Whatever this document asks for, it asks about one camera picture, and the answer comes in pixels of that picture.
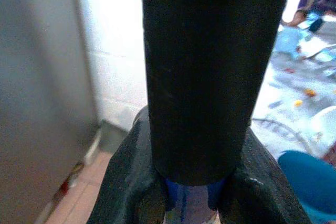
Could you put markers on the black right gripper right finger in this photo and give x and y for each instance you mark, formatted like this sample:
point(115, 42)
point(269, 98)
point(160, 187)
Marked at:
point(260, 192)

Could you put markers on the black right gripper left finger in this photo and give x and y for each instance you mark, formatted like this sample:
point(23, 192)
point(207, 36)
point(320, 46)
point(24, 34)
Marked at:
point(126, 179)

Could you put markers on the teal plastic dustpan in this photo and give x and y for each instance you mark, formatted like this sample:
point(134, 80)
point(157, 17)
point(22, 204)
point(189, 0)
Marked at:
point(312, 182)

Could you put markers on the white round bowl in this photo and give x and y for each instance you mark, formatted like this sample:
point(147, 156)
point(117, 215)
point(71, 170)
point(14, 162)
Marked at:
point(325, 124)

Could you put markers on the white patterned cloth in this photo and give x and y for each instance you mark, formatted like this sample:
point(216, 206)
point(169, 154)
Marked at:
point(299, 82)

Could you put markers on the grey metal cabinet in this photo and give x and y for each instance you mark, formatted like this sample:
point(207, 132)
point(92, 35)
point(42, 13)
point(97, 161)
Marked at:
point(39, 90)

